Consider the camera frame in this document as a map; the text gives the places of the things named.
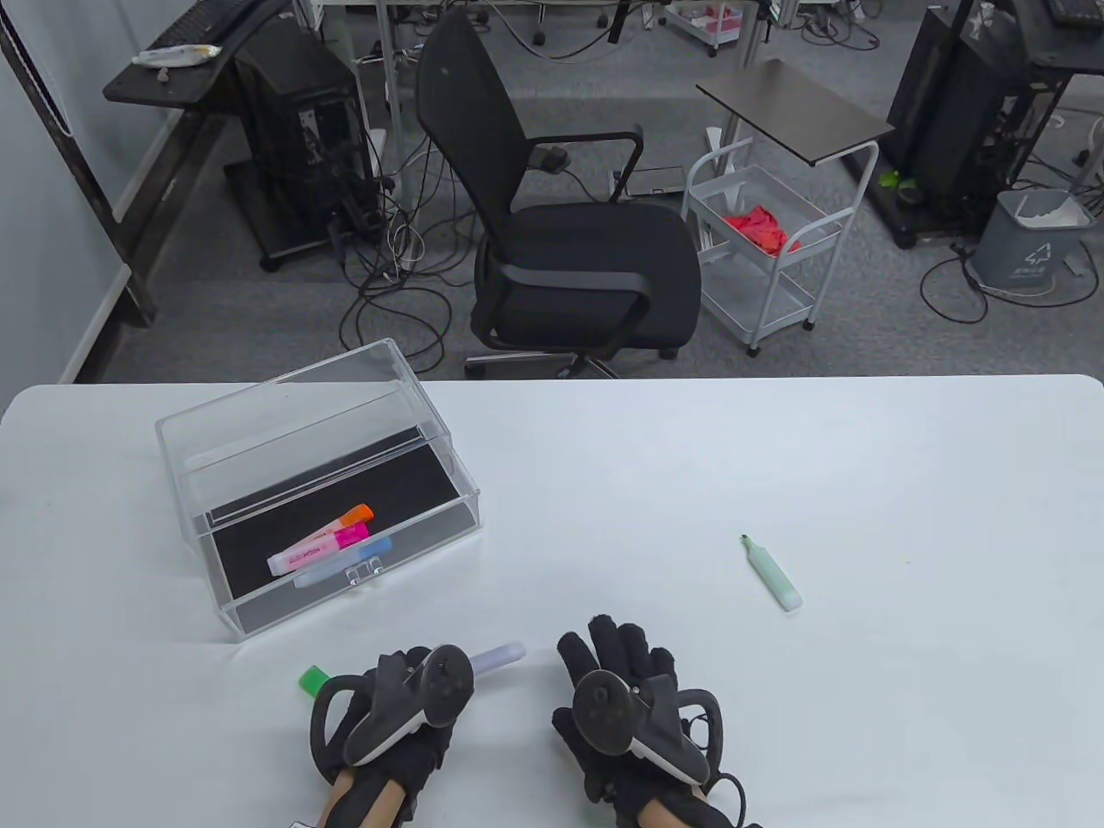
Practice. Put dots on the small green plant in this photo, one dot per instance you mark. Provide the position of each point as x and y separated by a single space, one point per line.
888 180

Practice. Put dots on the small white cart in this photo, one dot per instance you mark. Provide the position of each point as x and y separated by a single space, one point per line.
707 26

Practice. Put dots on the orange highlighter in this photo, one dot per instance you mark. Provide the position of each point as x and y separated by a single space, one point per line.
328 528

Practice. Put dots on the black and white controller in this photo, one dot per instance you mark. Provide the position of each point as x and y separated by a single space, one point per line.
599 711
444 686

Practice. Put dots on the dark brown side table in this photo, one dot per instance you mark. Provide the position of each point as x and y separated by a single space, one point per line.
793 112

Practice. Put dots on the pink highlighter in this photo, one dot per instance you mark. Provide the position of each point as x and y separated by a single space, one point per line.
302 556

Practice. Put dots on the black power adapter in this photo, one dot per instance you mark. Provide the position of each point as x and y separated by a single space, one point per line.
552 159

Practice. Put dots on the red cloth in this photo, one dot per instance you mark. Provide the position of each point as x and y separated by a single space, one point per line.
759 228

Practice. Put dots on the blue highlighter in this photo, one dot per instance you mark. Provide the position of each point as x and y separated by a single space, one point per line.
332 573

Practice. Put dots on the person's left hand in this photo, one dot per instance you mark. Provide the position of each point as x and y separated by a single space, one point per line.
431 750

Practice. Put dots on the person's right forearm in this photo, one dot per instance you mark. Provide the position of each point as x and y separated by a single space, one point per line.
673 815

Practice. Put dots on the black computer tower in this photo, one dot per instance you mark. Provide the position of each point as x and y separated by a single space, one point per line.
940 103
289 129

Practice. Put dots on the white tube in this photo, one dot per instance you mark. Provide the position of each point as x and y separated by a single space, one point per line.
172 55

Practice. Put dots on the black office chair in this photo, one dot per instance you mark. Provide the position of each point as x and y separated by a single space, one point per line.
586 259

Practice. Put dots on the clear acrylic drawer box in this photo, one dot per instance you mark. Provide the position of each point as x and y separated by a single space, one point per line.
285 414

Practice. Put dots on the black keyboard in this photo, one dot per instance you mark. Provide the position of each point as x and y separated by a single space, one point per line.
198 21
1074 10

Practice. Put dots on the person's right hand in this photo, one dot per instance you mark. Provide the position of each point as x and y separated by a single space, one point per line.
608 642

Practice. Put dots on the white rolling cart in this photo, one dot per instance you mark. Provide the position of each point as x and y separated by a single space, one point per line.
759 297

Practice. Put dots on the green highlighter cap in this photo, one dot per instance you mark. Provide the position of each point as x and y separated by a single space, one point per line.
312 679

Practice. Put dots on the person's left forearm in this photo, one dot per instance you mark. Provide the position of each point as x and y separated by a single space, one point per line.
366 806

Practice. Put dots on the black metal frame post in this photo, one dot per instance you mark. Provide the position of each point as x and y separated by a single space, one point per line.
93 207

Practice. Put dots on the green highlighter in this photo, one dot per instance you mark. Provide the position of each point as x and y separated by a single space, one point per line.
774 576

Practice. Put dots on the purple highlighter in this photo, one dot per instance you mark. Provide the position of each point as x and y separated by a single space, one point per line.
498 657

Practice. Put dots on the gray trash bin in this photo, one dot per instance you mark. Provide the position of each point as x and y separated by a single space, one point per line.
1013 254

